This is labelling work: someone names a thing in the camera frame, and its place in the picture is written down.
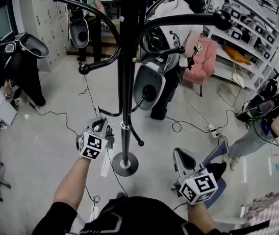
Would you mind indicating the white power strip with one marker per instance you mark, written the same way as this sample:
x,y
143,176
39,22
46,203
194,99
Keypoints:
x,y
213,130

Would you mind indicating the black backpack unit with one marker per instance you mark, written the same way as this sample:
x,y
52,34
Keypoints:
x,y
257,108

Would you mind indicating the white shelving unit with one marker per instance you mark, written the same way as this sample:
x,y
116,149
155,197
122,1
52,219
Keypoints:
x,y
249,40

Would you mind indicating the person's right forearm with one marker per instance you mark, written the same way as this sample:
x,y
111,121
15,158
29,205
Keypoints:
x,y
200,217

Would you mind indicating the yellow cloth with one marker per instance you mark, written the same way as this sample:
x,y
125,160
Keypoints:
x,y
237,55

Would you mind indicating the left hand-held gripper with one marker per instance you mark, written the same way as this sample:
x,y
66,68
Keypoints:
x,y
91,144

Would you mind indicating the grey locker cabinet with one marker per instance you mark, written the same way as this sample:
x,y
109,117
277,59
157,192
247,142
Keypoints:
x,y
46,13

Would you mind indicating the person's left forearm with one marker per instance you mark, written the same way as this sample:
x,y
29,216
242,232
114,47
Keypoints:
x,y
71,182

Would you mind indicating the blue chair seat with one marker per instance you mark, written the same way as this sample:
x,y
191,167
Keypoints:
x,y
219,192

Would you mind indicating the black metal coat rack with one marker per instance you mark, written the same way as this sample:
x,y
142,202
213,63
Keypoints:
x,y
124,82

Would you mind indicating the pink armchair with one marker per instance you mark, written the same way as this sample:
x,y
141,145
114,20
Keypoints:
x,y
203,60

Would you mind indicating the person's black shirt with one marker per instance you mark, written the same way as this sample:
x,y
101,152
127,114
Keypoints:
x,y
134,217

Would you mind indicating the black railing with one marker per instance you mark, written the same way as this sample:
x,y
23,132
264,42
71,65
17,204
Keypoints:
x,y
266,1

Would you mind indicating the grey backpack unit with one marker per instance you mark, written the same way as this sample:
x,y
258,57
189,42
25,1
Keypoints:
x,y
147,87
35,46
80,34

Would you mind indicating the patterned box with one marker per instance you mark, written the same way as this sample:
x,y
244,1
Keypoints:
x,y
268,212

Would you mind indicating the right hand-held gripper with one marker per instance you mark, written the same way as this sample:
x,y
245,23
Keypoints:
x,y
198,186

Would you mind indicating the wooden platform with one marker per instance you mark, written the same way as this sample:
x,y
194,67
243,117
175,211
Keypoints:
x,y
105,48

